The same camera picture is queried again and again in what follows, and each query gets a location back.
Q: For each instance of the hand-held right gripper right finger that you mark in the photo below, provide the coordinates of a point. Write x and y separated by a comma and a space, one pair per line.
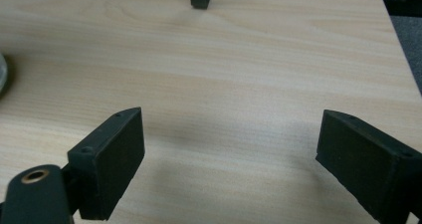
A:
361, 157

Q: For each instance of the grey round object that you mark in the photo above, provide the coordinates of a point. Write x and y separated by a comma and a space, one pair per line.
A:
2, 73

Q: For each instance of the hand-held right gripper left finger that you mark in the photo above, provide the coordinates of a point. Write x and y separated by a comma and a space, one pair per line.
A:
109, 164

